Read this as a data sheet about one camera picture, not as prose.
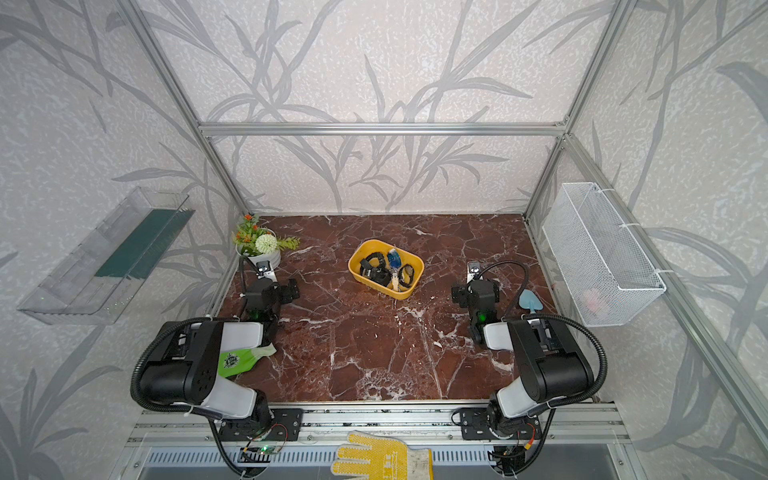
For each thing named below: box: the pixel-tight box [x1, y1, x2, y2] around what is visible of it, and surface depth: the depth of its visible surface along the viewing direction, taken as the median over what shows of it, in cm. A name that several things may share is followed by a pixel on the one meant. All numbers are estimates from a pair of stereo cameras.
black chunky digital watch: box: [360, 252, 386, 279], surface depth 104 cm
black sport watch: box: [370, 266, 393, 287], surface depth 100 cm
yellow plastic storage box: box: [348, 239, 425, 301], surface depth 103 cm
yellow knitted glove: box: [331, 430, 434, 480], surface depth 70 cm
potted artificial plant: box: [232, 214, 301, 267], surface depth 95 cm
